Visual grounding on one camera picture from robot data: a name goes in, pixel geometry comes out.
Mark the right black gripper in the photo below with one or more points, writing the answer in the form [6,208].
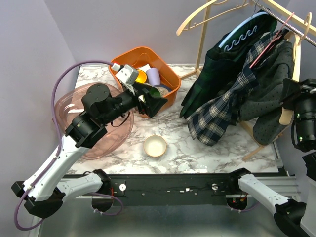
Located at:
[291,89]

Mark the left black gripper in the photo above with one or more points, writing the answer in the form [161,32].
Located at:
[152,105]

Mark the grey dotted skirt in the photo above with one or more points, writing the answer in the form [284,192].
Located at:
[263,104]

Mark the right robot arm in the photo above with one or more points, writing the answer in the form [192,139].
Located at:
[294,219]

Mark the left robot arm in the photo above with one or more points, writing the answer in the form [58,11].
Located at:
[43,192]

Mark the navy plaid skirt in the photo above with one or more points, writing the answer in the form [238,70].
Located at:
[209,122]

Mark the dark green plaid skirt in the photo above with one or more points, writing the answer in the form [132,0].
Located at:
[221,68]

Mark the light blue hanger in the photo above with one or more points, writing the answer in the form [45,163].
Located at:
[243,31]

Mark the green cup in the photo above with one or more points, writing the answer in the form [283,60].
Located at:
[155,92]

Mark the orange bowl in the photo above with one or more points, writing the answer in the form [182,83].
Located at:
[142,76]

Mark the lavender cup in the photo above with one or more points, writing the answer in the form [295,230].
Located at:
[153,76]

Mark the white paper sheet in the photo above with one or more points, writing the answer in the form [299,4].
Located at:
[144,68]

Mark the orange plastic bin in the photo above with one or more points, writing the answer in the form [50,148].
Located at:
[142,56]

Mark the small white ceramic bowl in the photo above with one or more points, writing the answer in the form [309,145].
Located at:
[155,146]

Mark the wooden clothes rack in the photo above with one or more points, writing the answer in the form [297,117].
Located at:
[201,16]

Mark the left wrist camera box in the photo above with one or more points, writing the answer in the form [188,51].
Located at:
[127,75]

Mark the pink wire hanger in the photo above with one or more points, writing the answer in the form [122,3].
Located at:
[275,37]

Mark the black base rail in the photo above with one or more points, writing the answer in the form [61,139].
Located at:
[174,189]

